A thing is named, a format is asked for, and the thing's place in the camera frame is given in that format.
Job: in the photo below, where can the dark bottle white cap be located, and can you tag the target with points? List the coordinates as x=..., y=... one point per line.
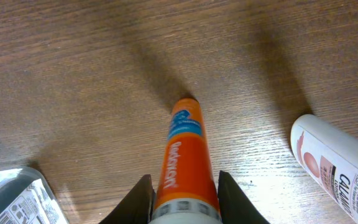
x=26, y=198

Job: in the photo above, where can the orange Redoxon tube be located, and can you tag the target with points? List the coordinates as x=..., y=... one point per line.
x=186, y=191

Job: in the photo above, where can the white calamine lotion bottle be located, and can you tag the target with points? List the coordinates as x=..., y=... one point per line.
x=330, y=156

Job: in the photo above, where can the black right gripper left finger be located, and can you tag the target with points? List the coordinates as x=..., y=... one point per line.
x=136, y=206

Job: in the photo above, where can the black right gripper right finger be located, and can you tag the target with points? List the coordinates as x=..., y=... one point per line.
x=235, y=207

